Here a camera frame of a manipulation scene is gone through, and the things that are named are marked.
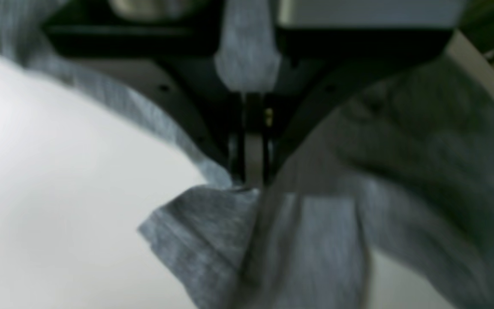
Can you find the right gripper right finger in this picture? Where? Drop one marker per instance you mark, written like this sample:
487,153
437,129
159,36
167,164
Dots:
331,49

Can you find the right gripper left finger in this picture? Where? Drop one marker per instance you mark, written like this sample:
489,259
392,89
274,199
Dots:
170,62

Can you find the grey T-shirt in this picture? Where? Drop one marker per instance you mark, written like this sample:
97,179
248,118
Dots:
406,166

